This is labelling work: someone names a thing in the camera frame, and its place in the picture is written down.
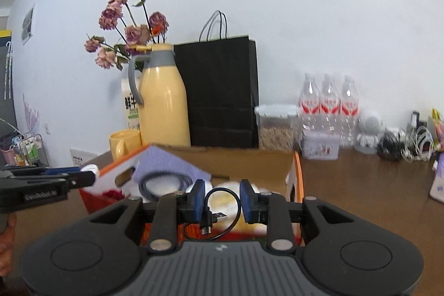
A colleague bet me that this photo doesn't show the tangled black cables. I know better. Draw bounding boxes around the tangled black cables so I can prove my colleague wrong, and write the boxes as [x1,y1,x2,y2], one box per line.
[376,129,405,161]

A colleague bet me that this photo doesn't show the tangled white cables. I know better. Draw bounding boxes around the tangled white cables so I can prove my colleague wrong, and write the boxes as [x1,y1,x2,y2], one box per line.
[400,126,434,164]

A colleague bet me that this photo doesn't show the yellow mug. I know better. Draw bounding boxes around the yellow mug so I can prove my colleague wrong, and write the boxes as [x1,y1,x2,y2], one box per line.
[109,130,143,162]

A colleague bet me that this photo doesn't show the yellow and white plush sheep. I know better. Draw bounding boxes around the yellow and white plush sheep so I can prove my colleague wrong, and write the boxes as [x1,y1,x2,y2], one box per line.
[207,179,268,235]

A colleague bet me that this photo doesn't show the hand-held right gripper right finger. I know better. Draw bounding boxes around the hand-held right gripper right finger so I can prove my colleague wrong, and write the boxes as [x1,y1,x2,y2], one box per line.
[239,179,352,252]

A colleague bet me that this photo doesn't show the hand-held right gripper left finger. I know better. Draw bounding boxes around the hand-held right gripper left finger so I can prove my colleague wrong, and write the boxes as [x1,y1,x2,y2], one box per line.
[88,179,207,254]

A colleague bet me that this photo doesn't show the wire rack with bottles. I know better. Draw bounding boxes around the wire rack with bottles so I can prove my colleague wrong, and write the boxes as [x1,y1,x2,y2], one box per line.
[19,133,49,167]

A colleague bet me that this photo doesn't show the purple flower wall sticker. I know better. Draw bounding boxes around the purple flower wall sticker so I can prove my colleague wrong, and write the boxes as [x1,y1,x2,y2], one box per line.
[22,94,41,134]

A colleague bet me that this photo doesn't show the white robot figurine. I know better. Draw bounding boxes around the white robot figurine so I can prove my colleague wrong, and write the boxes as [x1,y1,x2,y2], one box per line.
[356,109,384,155]

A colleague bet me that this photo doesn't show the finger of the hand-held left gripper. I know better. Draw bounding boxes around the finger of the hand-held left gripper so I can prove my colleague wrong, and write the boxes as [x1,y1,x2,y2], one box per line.
[0,172,97,193]
[0,166,84,179]

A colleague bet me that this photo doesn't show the red cardboard box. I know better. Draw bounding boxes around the red cardboard box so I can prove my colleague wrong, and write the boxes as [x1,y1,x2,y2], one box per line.
[79,143,304,238]

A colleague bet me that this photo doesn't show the yellow thermos jug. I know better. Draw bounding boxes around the yellow thermos jug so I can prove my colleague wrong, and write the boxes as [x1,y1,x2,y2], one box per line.
[128,43,191,148]

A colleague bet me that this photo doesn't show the purple cloth pouch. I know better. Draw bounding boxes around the purple cloth pouch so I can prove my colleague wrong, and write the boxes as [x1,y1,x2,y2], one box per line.
[133,147,212,186]

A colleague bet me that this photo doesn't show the pink basket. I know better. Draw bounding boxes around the pink basket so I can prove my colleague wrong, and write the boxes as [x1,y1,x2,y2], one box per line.
[0,146,17,165]

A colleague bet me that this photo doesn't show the black paper bag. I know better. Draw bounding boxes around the black paper bag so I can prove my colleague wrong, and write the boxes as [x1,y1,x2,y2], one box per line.
[173,9,260,148]

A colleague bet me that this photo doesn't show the clear container of seeds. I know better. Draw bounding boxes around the clear container of seeds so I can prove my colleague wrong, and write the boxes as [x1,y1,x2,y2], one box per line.
[254,104,301,152]

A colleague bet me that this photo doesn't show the black braided cable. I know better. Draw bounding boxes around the black braided cable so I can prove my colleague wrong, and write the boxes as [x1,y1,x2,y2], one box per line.
[138,171,193,204]

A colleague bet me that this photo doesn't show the colourful snack packet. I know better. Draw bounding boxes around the colourful snack packet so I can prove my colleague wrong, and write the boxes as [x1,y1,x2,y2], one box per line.
[432,108,444,151]

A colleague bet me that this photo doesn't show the short black usb cable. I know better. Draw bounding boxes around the short black usb cable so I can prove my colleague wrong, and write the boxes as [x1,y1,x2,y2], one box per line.
[183,186,242,242]

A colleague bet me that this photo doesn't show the black charger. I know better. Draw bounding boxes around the black charger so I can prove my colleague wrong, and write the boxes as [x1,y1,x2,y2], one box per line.
[411,110,427,130]

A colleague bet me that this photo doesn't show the white milk carton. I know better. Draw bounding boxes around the white milk carton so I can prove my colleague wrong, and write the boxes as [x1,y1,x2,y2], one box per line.
[121,77,141,131]

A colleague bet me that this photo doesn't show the white floral tin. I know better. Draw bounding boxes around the white floral tin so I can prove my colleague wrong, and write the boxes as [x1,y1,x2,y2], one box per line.
[300,133,341,161]

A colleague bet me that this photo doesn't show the water bottle with red label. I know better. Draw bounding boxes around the water bottle with red label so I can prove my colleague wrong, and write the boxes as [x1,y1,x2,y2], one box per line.
[339,75,360,148]
[300,73,322,136]
[321,73,341,136]

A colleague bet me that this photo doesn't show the purple tissue pack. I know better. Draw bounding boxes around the purple tissue pack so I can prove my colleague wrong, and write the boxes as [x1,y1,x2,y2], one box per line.
[429,150,444,203]

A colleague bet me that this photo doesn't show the person's left hand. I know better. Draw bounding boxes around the person's left hand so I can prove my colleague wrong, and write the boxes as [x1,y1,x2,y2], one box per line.
[0,214,17,278]

